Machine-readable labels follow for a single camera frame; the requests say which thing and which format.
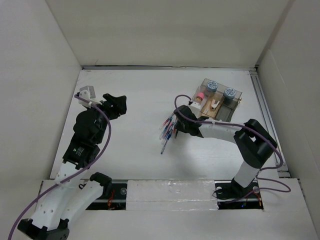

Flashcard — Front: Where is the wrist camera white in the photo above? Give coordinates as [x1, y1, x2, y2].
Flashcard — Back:
[189, 101, 201, 111]
[74, 85, 102, 108]

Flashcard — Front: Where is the blue round jar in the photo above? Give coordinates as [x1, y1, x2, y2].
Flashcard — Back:
[223, 87, 237, 100]
[206, 80, 219, 93]

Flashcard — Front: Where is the pink capped red pen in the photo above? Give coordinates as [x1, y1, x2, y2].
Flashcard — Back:
[159, 113, 174, 130]

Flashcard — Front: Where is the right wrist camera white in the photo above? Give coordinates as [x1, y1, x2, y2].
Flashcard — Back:
[189, 101, 201, 111]

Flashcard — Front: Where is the pink capped pencil tube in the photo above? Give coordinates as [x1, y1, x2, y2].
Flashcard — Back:
[195, 92, 205, 103]

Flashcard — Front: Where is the pink white stapler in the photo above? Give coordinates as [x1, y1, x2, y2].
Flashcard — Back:
[210, 99, 221, 111]

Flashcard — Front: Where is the blue long pen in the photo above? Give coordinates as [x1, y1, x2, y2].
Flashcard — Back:
[160, 134, 171, 155]

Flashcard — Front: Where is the right aluminium rail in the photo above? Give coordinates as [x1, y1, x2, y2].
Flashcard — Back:
[249, 68, 291, 179]

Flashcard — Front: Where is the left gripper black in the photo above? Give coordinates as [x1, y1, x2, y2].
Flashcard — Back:
[86, 93, 126, 144]

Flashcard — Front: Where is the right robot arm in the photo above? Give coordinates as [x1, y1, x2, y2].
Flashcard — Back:
[174, 105, 278, 200]

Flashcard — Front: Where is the front mounting rail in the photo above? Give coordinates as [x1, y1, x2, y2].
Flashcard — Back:
[88, 179, 264, 212]

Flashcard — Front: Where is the back aluminium rail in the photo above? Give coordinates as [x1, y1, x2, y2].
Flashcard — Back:
[82, 65, 256, 71]

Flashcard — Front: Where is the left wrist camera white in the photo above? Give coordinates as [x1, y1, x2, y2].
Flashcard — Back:
[74, 85, 102, 108]

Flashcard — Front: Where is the aluminium rail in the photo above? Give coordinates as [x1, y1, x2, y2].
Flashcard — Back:
[82, 65, 256, 71]
[249, 68, 291, 179]

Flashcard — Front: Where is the clear desk organizer box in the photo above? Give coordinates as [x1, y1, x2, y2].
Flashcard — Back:
[189, 78, 242, 122]

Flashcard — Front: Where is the teal capped pen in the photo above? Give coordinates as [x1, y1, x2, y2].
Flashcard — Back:
[159, 120, 172, 140]

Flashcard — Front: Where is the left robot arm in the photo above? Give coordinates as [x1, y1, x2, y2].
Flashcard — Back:
[14, 90, 127, 240]

